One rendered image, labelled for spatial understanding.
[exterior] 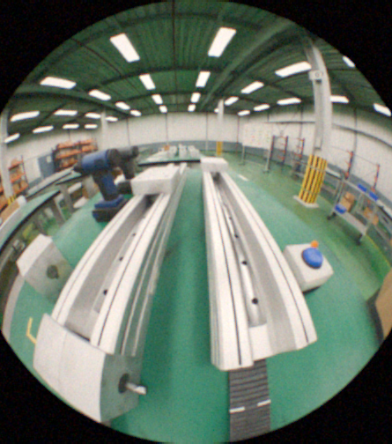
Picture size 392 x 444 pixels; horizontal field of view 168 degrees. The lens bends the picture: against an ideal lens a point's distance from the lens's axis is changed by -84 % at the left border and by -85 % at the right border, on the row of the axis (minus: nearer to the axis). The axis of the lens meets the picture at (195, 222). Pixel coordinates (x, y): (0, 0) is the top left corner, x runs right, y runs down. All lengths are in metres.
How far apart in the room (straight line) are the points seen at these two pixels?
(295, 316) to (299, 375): 0.14
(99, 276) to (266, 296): 0.24
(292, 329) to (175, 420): 0.19
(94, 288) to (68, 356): 0.11
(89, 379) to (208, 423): 0.16
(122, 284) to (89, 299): 0.07
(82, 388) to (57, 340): 0.05
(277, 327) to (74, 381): 0.21
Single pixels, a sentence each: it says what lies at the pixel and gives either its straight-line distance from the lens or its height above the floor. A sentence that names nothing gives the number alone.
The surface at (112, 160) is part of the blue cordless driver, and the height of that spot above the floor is 0.96.
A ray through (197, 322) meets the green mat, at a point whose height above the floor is 0.78.
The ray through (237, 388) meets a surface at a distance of 0.21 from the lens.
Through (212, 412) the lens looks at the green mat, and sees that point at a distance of 0.23.
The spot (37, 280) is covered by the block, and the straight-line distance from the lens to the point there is 0.32.
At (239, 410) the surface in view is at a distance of 0.23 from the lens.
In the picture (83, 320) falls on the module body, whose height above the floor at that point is 0.83.
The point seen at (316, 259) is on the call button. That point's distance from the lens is 0.25.
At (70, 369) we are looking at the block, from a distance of 0.16.
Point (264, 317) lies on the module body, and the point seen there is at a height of 0.84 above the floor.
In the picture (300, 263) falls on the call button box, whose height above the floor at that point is 0.84.
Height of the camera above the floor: 0.99
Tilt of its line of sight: 35 degrees down
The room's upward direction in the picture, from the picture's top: straight up
